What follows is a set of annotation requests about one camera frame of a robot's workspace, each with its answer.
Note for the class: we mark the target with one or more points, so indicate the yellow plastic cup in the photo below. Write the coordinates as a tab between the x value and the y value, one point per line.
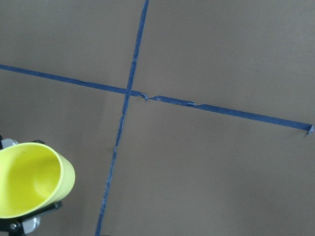
32	176

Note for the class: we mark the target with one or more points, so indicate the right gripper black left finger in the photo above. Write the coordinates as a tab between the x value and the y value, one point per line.
7	142

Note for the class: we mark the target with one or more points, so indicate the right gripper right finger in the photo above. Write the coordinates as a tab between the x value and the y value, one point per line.
26	224

